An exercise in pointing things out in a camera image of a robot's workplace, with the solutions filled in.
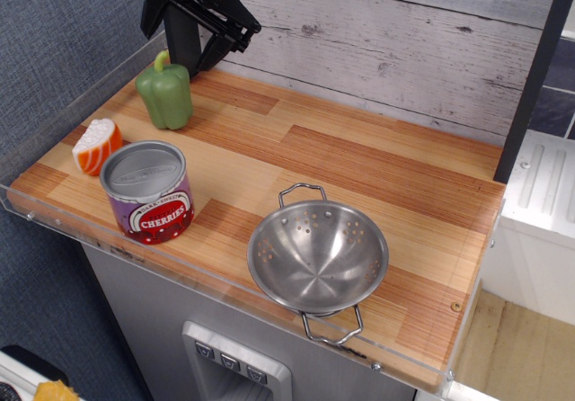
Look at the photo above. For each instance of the steel colander with handles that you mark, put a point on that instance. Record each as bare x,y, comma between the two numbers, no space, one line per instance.
318,258

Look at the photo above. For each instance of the green toy bell pepper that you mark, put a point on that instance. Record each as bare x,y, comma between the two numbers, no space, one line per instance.
165,90

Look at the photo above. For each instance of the black support post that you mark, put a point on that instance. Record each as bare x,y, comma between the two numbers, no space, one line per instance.
549,40
182,34

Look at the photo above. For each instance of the silver dispenser panel with buttons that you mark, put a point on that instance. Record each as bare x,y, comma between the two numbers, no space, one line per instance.
227,370

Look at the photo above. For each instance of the yellow object at corner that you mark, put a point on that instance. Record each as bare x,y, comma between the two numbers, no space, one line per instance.
55,391

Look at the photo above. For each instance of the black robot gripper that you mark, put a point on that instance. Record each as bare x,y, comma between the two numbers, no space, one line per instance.
231,24

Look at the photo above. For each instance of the orange white food wedge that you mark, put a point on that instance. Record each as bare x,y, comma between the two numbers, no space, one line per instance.
100,140

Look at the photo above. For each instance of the black right support post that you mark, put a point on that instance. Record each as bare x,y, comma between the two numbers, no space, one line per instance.
549,40

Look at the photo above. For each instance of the toy cherries can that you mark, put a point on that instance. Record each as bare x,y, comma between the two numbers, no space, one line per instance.
149,191

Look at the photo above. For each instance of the black left support post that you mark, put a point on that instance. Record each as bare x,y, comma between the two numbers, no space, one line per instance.
182,34

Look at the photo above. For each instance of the grey toy fridge cabinet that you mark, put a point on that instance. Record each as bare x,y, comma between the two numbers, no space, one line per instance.
151,311

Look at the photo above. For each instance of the white toy sink unit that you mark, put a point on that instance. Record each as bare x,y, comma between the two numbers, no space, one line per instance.
530,261

